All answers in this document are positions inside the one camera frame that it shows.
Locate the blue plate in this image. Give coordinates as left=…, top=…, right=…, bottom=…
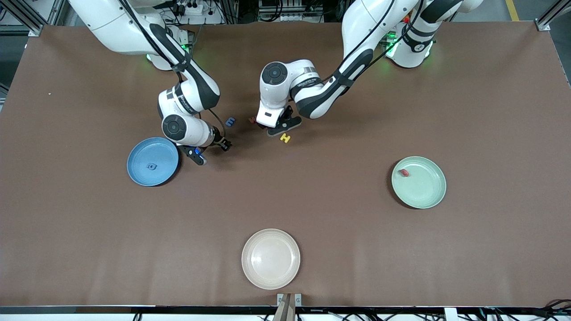
left=127, top=137, right=180, bottom=187

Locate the bundle of black cables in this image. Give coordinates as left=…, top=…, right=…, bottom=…
left=531, top=299, right=571, bottom=321

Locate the small metal bracket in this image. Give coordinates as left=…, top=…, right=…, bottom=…
left=277, top=293, right=302, bottom=308

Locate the beige plate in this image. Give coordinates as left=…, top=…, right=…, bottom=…
left=241, top=228, right=301, bottom=290

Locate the white equipment box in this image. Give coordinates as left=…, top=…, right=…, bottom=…
left=258, top=0, right=324, bottom=23

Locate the mint green plate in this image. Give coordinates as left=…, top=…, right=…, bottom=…
left=391, top=156, right=447, bottom=210

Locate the white power strip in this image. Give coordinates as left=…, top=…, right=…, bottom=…
left=172, top=0, right=210, bottom=16

